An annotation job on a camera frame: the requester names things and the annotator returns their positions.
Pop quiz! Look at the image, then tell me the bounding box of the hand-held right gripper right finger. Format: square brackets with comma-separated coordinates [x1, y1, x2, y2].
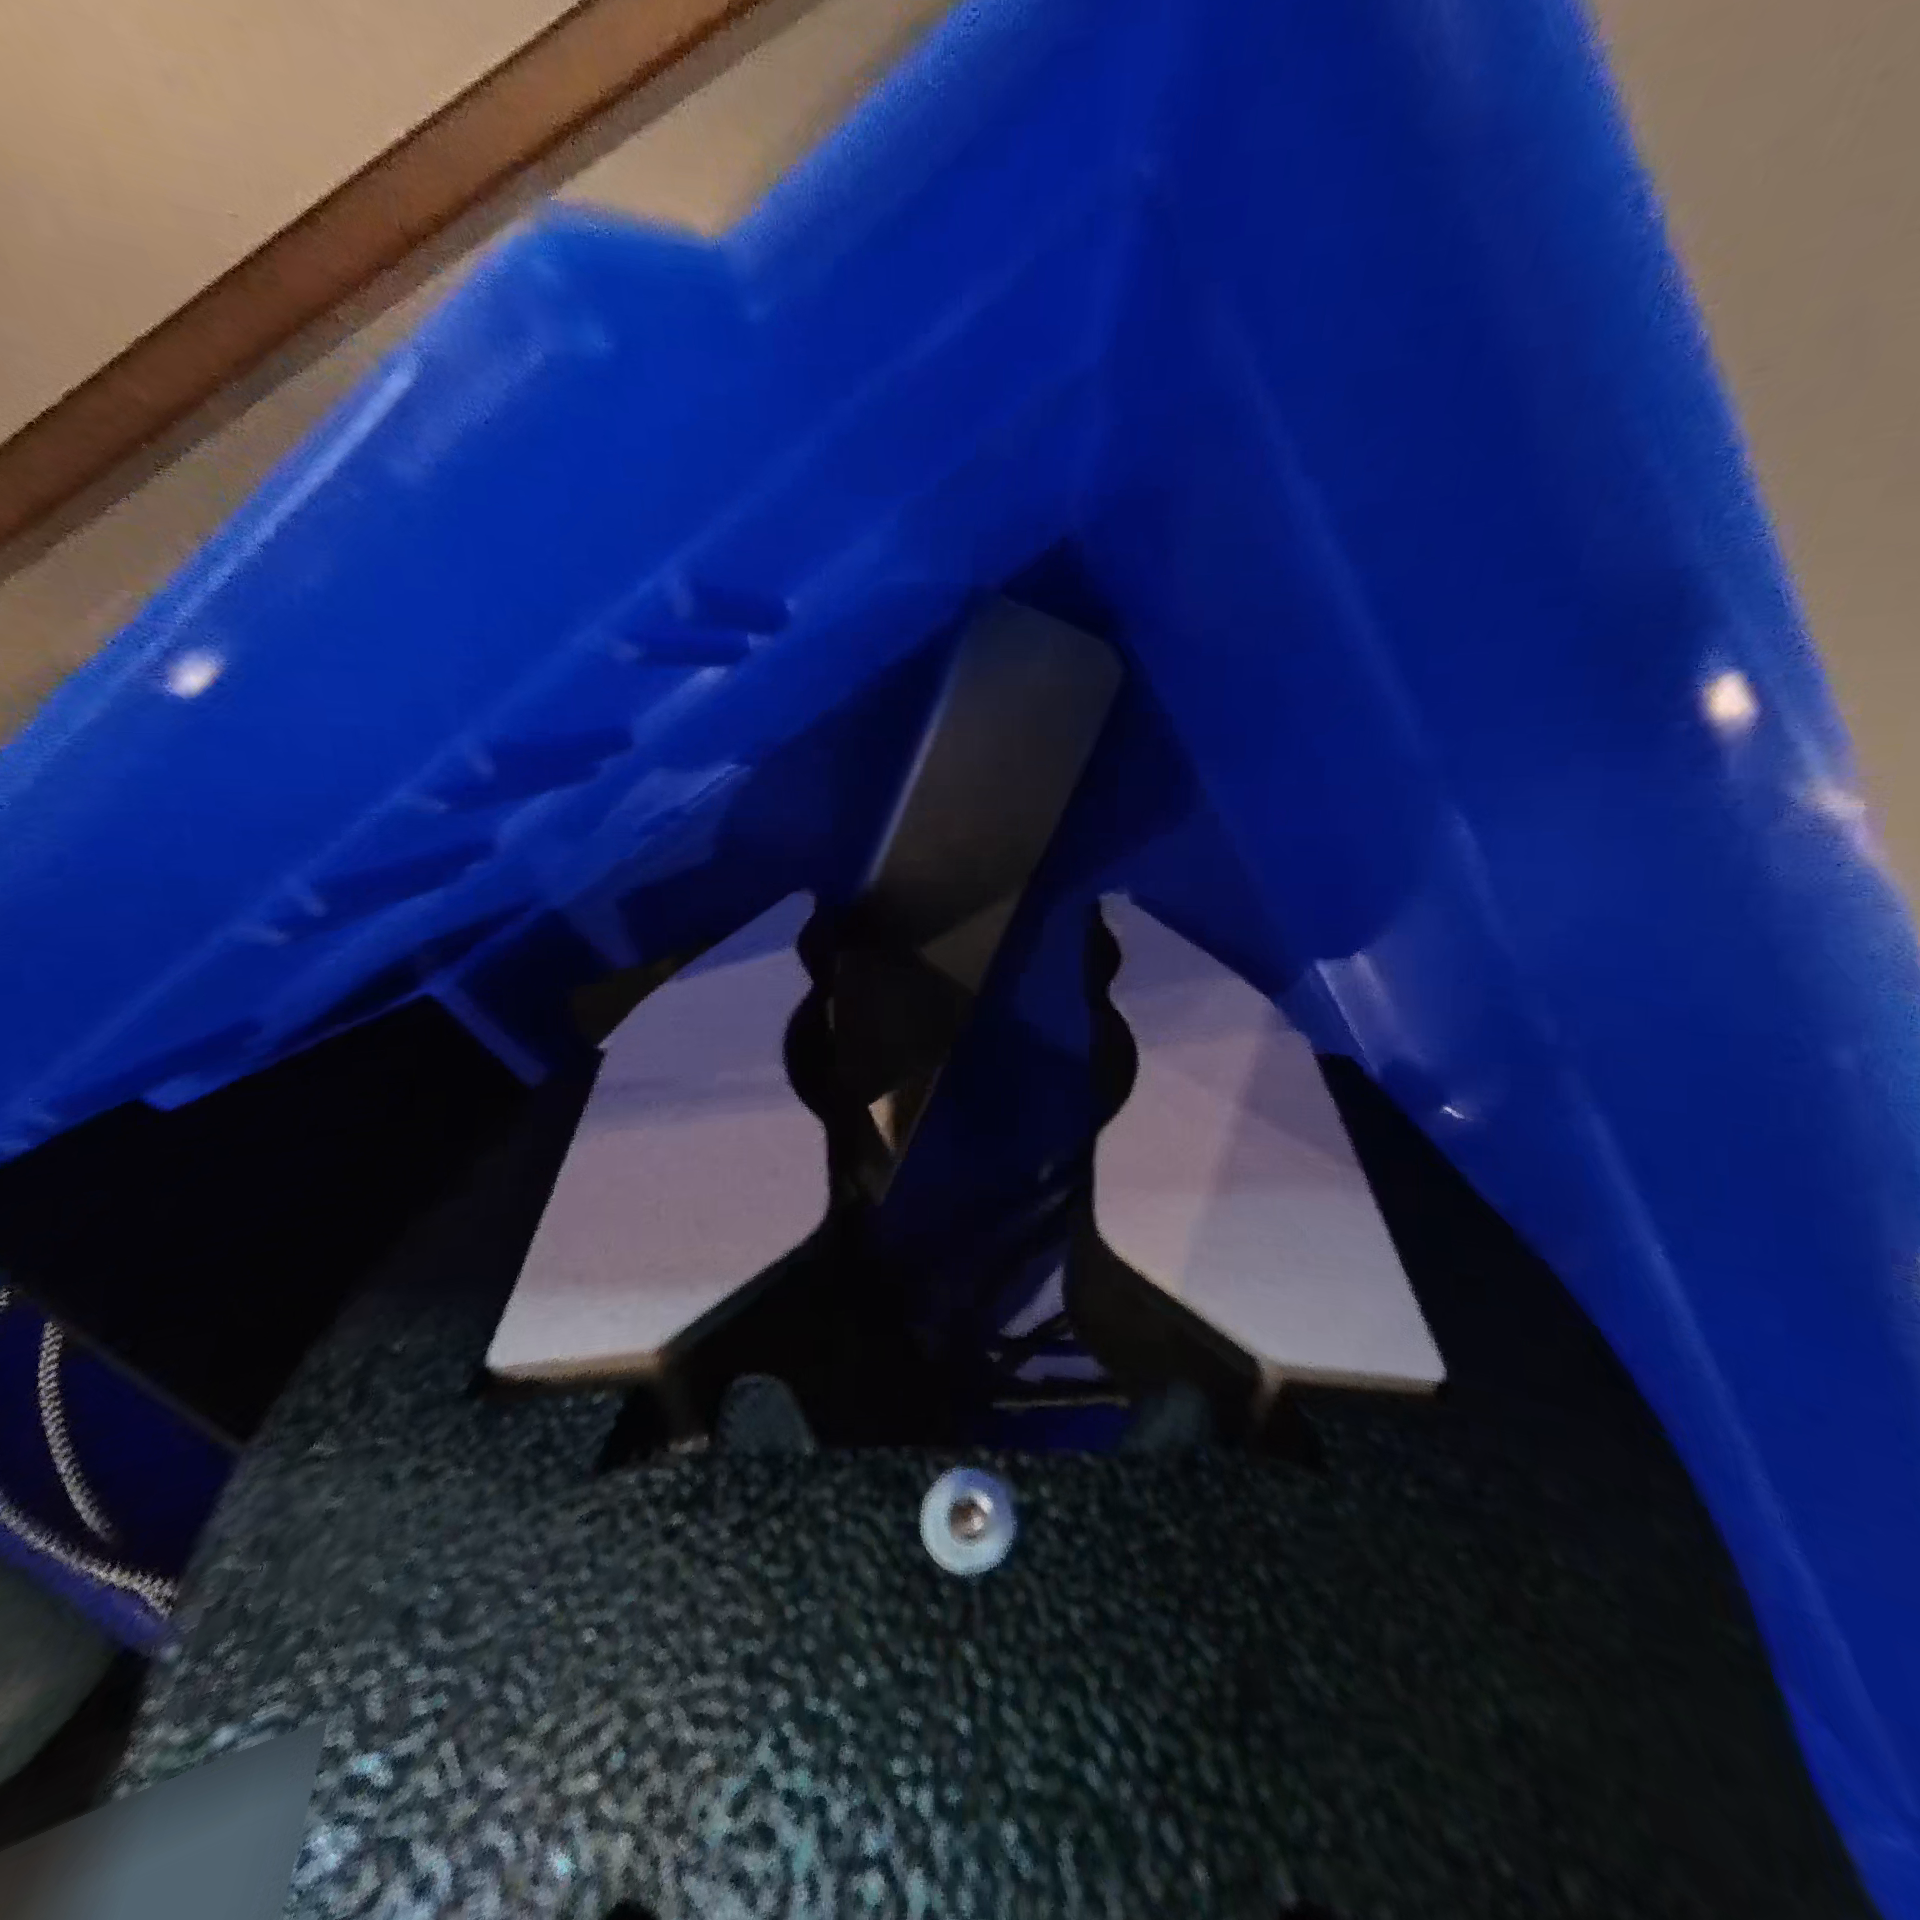
[1062, 895, 1448, 1452]

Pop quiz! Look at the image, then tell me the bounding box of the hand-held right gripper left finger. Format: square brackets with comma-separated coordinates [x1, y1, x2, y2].
[486, 895, 888, 1446]

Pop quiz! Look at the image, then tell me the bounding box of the black usb hub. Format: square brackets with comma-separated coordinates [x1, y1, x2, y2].
[833, 597, 1129, 1143]

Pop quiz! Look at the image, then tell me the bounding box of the blue plastic bin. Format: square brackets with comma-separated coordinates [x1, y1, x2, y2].
[0, 0, 1920, 1920]

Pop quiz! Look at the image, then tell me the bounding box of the green braided cable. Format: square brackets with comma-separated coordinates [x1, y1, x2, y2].
[0, 1320, 131, 1596]

